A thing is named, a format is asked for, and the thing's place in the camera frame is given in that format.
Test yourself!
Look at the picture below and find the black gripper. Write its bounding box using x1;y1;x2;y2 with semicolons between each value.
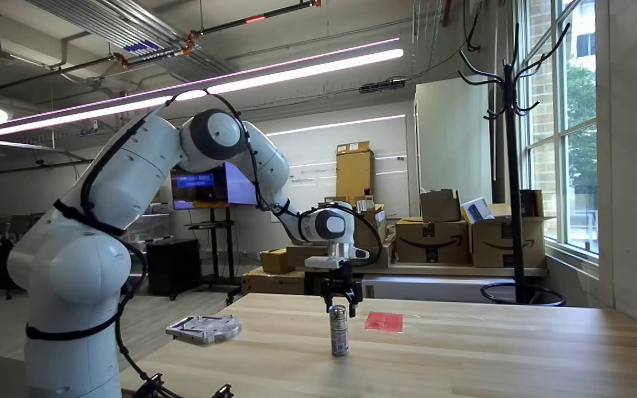
319;267;364;307

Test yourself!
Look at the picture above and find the silver red bull can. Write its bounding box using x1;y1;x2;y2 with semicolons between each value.
329;305;349;355

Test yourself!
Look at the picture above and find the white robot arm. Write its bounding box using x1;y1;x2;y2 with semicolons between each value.
7;104;368;398

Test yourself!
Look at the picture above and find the red square card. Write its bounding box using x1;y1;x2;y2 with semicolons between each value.
365;311;403;334

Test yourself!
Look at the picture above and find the amazon cardboard box left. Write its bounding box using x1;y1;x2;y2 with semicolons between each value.
397;221;470;265

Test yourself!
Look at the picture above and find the amazon cardboard box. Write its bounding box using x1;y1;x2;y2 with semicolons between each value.
397;221;470;265
472;216;544;267

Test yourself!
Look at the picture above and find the black screen stand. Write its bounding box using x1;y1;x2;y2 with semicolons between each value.
188;206;241;302

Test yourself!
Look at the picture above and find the tall upright cardboard box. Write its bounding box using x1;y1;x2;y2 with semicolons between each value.
337;141;375;201

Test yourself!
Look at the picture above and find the small cardboard box on top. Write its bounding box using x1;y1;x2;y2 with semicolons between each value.
421;189;460;222

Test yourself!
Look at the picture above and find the amazon cardboard box right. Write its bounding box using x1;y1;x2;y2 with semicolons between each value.
472;216;544;267

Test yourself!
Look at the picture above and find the black cabinet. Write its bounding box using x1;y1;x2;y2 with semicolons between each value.
147;239;202;299

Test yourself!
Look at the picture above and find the black coat rack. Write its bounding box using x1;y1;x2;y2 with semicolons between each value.
458;24;571;307

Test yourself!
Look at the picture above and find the ceiling light strip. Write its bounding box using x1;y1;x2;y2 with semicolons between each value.
0;37;406;136

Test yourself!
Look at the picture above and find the wall display screen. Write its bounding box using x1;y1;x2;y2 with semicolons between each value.
172;162;257;210

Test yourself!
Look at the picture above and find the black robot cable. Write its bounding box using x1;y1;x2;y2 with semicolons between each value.
113;294;235;398

